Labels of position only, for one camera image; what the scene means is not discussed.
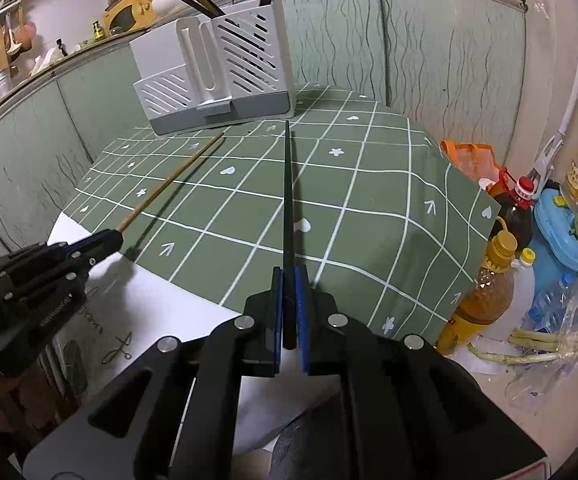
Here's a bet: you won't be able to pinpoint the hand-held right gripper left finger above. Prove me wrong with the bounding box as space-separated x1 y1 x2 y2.
21 266 284 480

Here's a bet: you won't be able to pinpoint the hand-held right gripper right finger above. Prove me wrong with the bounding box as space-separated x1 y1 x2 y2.
296 266 550 480

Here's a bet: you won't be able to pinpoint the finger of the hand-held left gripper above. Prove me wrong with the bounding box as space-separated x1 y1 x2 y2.
0 262 94 306
0 230 124 281

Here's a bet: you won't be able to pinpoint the white slotted utensil holder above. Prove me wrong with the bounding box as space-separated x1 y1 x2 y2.
130 0 296 136

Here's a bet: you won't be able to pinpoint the person's left hand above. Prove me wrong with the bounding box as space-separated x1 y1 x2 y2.
0 377 40 431

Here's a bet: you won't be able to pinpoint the person's right leg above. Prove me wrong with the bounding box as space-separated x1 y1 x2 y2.
269 410 347 480

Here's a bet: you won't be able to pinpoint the green checked tablecloth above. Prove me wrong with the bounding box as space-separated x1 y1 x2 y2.
49 82 498 453

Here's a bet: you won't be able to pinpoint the oil bottle with yellow cap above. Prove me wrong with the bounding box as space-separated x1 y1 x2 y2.
436 232 520 356

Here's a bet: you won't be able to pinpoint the white jug with yellow cap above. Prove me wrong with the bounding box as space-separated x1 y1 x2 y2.
509 250 540 331

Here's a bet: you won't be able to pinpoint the yellow toaster oven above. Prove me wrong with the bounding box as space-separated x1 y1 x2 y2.
103 0 157 33

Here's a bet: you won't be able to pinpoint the orange bag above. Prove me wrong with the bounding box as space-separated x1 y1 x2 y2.
441 140 504 186

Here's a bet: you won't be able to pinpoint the leek stalks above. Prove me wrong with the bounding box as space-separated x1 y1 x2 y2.
466 327 578 366

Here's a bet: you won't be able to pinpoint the dark bottle with red cap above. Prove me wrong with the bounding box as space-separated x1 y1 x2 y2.
489 167 537 251

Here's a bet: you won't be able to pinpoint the clear plastic bags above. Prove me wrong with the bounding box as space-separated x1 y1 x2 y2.
506 305 578 411

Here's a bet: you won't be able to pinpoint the pack of water bottles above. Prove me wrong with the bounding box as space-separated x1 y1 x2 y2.
524 272 578 341

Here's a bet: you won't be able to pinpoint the blue plastic bucket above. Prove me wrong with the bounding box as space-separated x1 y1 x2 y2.
531 187 578 273

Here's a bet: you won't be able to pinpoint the white clamp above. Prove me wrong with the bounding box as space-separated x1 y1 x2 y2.
531 132 567 188

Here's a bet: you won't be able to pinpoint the white pipe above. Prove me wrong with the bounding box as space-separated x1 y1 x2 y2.
559 0 578 136

